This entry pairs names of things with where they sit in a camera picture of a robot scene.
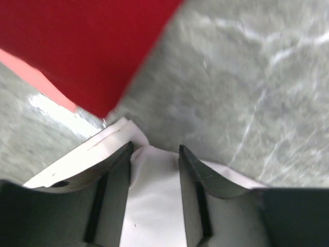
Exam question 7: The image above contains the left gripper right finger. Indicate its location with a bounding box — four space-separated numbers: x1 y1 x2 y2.
179 145 328 246

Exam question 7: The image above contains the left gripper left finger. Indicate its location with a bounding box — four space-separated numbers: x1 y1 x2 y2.
1 142 133 246

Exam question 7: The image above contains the white t shirt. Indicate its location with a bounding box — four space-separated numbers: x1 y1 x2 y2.
23 117 273 247

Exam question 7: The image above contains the folded red t shirt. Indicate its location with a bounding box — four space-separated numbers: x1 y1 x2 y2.
1 0 181 118

